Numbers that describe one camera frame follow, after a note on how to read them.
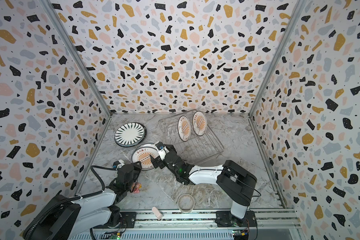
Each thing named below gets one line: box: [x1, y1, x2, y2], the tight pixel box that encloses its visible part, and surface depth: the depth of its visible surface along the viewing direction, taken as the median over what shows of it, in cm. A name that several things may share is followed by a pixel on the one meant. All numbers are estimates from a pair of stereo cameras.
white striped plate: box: [114, 122, 147, 148], surface depth 108 cm
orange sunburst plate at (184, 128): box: [177, 115, 192, 142], surface depth 103 cm
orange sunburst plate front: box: [131, 143, 159, 171], surface depth 97 cm
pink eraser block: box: [152, 206, 164, 221], surface depth 76 cm
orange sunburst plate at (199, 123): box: [192, 110, 208, 137], surface depth 106 cm
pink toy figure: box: [131, 182, 142, 194], surface depth 83 cm
